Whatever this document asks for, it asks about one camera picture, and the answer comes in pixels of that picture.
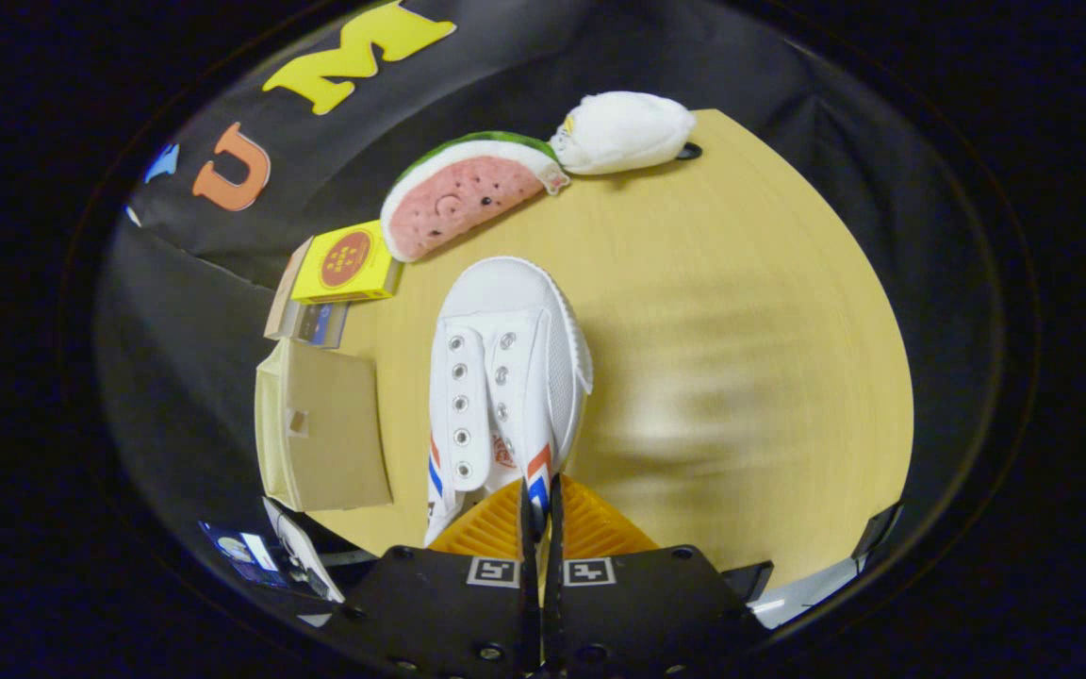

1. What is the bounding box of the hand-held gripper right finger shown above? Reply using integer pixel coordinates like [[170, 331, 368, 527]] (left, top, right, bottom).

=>
[[543, 472, 775, 679]]

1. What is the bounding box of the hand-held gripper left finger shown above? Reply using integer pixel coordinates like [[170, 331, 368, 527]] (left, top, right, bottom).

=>
[[340, 476, 544, 679]]

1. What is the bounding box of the cream fabric storage box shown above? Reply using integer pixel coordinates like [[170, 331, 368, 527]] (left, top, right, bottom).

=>
[[254, 338, 395, 513]]

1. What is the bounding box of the white canvas shoe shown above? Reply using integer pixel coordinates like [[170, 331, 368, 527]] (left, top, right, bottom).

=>
[[423, 256, 594, 548]]

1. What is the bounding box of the white flat panel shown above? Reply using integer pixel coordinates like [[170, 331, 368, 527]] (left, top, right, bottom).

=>
[[262, 496, 348, 604]]

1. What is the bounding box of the blue printed sheet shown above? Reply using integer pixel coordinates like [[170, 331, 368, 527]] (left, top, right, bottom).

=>
[[197, 521, 291, 591]]

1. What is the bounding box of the blue book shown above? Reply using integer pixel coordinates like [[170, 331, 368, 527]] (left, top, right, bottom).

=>
[[307, 302, 351, 350]]

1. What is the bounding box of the yellow book with red circle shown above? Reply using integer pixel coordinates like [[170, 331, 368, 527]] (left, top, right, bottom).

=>
[[290, 219, 404, 306]]

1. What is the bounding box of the beige book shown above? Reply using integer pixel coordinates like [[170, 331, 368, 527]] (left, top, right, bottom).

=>
[[263, 236, 316, 342]]

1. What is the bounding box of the watermelon slice plush toy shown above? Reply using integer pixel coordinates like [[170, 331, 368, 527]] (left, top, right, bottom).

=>
[[379, 130, 570, 264]]

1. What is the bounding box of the white plush toy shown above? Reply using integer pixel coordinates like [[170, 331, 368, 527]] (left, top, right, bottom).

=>
[[549, 91, 698, 176]]

